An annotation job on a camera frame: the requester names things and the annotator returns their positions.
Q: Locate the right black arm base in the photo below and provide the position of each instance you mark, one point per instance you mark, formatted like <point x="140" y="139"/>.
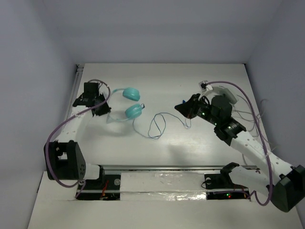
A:
<point x="218" y="189"/>

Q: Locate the teal cat-ear headphones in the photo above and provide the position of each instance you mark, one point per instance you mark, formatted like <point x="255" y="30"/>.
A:
<point x="133" y="109"/>

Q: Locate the aluminium side rail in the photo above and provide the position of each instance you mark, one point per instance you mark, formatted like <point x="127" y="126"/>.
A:
<point x="77" y="79"/>

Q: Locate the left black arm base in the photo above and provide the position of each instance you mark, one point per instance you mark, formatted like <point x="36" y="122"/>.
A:
<point x="107" y="188"/>

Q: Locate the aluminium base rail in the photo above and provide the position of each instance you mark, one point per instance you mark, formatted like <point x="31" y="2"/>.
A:
<point x="131" y="168"/>

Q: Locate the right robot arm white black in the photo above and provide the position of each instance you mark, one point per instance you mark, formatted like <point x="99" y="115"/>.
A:
<point x="281" y="182"/>

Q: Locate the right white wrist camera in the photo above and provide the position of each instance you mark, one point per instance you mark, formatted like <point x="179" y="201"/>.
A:
<point x="206" y="88"/>

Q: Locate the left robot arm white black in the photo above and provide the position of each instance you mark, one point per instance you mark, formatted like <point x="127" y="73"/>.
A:
<point x="65" y="162"/>

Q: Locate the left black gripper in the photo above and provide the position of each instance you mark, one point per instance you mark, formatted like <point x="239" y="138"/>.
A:
<point x="89" y="102"/>

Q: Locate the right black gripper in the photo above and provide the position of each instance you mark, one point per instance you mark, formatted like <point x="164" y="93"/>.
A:
<point x="188" y="109"/>

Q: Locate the white grey headphones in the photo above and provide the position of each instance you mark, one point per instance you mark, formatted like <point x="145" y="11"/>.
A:
<point x="224" y="91"/>

